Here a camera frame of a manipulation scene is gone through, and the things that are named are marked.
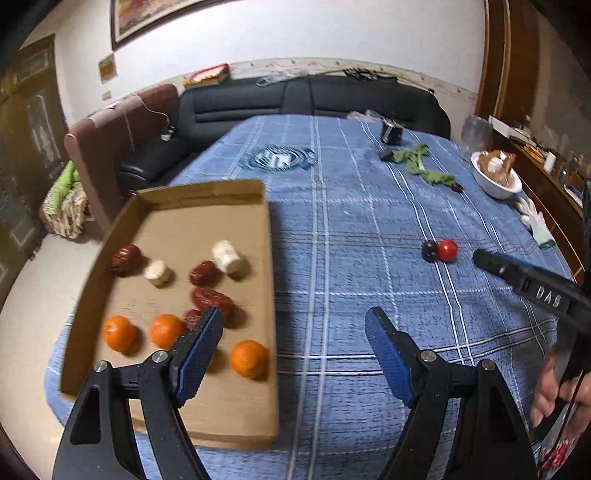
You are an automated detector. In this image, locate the orange mandarin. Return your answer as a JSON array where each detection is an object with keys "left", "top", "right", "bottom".
[
  {"left": 150, "top": 314, "right": 186, "bottom": 350},
  {"left": 229, "top": 339, "right": 269, "bottom": 380},
  {"left": 102, "top": 315, "right": 138, "bottom": 353}
]

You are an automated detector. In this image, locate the large red jujube date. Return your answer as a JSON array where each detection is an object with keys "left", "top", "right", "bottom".
[{"left": 191, "top": 286, "right": 235, "bottom": 324}]

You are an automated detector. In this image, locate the small red date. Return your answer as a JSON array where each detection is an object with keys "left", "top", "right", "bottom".
[{"left": 189, "top": 260, "right": 219, "bottom": 286}]

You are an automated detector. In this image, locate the white corn cob piece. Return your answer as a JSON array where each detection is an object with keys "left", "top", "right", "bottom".
[{"left": 143, "top": 260, "right": 172, "bottom": 288}]

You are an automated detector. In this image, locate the dark red jujube date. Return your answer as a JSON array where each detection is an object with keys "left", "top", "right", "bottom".
[{"left": 110, "top": 244, "right": 143, "bottom": 277}]

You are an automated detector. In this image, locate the bare right hand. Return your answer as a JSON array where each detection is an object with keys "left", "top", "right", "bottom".
[{"left": 530, "top": 349, "right": 590, "bottom": 439}]

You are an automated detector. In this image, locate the small date in tray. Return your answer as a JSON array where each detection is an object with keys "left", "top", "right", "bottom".
[{"left": 182, "top": 309, "right": 201, "bottom": 331}]

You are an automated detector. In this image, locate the white glove on table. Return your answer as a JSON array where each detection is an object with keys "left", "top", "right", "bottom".
[{"left": 515, "top": 197, "right": 556, "bottom": 249}]

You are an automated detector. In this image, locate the red cherry tomato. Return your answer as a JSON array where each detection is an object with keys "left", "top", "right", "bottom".
[{"left": 437, "top": 239, "right": 459, "bottom": 263}]

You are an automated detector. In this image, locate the wooden sideboard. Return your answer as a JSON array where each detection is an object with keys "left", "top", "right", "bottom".
[{"left": 489, "top": 116, "right": 586, "bottom": 284}]

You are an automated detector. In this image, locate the white bowl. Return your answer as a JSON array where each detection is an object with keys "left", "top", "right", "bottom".
[{"left": 471, "top": 150, "right": 522, "bottom": 200}]

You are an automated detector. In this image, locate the dark purple plum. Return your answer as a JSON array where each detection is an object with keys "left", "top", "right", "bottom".
[{"left": 422, "top": 239, "right": 439, "bottom": 263}]

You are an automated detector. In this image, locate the cardboard tray box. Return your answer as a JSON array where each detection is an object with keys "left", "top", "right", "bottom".
[{"left": 59, "top": 179, "right": 280, "bottom": 450}]

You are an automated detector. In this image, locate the brown bag in bowl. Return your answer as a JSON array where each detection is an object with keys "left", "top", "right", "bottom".
[{"left": 477, "top": 150, "right": 516, "bottom": 188}]

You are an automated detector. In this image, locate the blue plaid tablecloth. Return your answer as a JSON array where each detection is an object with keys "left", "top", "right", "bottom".
[{"left": 45, "top": 115, "right": 570, "bottom": 479}]

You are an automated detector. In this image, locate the green leafy vegetable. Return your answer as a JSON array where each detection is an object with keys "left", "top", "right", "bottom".
[{"left": 392, "top": 143, "right": 456, "bottom": 187}]

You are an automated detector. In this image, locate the small black box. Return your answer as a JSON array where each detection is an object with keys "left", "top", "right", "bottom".
[{"left": 378, "top": 149, "right": 393, "bottom": 161}]

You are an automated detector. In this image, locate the green patterned blanket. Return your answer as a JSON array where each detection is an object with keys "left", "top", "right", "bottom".
[{"left": 39, "top": 161, "right": 95, "bottom": 240}]

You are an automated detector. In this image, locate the black cup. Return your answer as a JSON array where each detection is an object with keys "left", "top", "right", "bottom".
[{"left": 381, "top": 118, "right": 404, "bottom": 146}]

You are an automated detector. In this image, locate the brown armchair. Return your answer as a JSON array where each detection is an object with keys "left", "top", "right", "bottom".
[{"left": 64, "top": 83, "right": 179, "bottom": 240}]

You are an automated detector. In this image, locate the black leather sofa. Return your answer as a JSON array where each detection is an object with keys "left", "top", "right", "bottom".
[{"left": 117, "top": 71, "right": 451, "bottom": 193}]

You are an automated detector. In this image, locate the wooden glass cabinet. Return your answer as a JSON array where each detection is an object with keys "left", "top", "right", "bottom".
[{"left": 1, "top": 34, "right": 67, "bottom": 301}]

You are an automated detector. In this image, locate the red book on sofa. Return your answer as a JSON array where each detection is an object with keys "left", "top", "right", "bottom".
[{"left": 183, "top": 63, "right": 229, "bottom": 89}]

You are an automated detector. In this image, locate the clear plastic bag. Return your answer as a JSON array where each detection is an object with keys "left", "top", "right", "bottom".
[{"left": 256, "top": 71, "right": 308, "bottom": 88}]

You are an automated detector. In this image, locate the white charger cable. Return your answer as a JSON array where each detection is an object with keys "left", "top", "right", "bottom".
[{"left": 110, "top": 91, "right": 177, "bottom": 142}]

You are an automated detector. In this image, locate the small wall plaque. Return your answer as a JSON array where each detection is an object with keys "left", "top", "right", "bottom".
[{"left": 98, "top": 53, "right": 117, "bottom": 84}]

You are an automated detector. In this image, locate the framed wall painting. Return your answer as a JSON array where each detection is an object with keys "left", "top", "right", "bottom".
[{"left": 110, "top": 0, "right": 224, "bottom": 51}]

